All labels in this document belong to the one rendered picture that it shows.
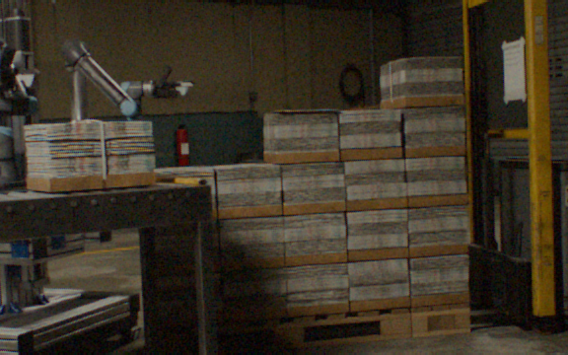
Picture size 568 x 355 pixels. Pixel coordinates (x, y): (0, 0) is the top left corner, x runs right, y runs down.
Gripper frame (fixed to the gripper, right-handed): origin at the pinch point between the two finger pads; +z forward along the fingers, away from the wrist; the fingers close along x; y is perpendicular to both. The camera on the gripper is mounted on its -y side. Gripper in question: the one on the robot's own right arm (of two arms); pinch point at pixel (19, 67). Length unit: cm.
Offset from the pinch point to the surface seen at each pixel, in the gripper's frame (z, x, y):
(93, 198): 42, -10, 44
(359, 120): 19, -151, 2
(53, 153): 23.1, -4.6, 29.9
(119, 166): 25.8, -27.8, 32.3
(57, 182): 23.4, -6.6, 39.6
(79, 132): 24.4, -12.6, 22.3
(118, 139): 26.4, -26.4, 23.3
